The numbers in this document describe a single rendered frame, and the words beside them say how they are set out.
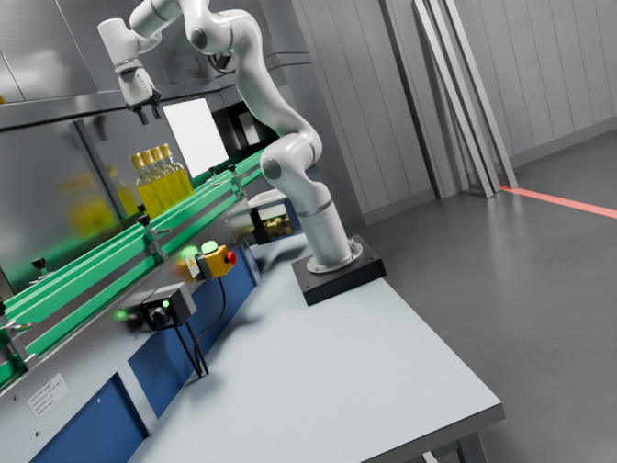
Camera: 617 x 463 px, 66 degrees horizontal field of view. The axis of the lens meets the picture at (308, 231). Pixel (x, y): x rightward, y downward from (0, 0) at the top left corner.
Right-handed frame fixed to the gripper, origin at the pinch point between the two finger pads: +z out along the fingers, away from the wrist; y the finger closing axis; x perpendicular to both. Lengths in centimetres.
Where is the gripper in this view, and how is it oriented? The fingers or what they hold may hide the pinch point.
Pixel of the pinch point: (151, 117)
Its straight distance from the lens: 174.6
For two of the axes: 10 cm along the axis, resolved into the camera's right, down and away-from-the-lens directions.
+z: 3.3, 9.1, 2.6
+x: 2.3, -3.5, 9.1
